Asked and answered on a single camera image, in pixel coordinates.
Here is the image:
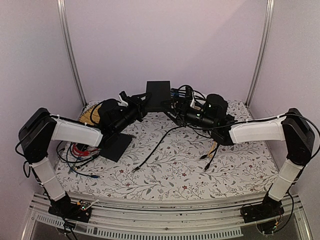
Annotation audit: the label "black ethernet cable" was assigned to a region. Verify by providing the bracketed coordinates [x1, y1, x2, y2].
[131, 86, 216, 172]

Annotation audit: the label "red ethernet cables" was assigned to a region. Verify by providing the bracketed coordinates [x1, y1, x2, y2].
[71, 142, 101, 157]

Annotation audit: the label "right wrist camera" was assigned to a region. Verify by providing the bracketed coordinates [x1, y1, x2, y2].
[190, 90, 196, 108]

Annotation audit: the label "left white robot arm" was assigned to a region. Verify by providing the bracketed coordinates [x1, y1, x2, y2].
[16, 91, 152, 223]

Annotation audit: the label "right aluminium frame post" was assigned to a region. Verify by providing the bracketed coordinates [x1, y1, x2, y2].
[245, 0, 275, 108]

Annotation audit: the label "black TP-Link network switch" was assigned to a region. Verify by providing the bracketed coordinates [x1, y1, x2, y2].
[145, 80, 171, 113]

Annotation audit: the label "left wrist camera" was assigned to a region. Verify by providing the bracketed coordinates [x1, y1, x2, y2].
[118, 91, 129, 107]

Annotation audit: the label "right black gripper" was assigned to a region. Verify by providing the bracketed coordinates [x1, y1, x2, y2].
[160, 97, 217, 131]

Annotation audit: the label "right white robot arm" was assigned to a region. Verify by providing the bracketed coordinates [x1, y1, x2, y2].
[160, 94, 320, 223]

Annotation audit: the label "left aluminium frame post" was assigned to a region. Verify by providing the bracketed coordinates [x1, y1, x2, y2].
[56, 0, 87, 107]

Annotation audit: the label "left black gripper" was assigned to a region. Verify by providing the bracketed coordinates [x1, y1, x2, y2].
[114, 91, 153, 135]

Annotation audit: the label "aluminium front rail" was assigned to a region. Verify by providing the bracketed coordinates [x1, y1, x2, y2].
[21, 193, 313, 240]

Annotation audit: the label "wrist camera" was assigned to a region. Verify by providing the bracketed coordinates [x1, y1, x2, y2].
[118, 91, 129, 107]
[190, 90, 196, 108]

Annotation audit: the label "aluminium frame post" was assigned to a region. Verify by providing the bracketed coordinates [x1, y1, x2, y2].
[245, 0, 275, 108]
[56, 0, 87, 107]

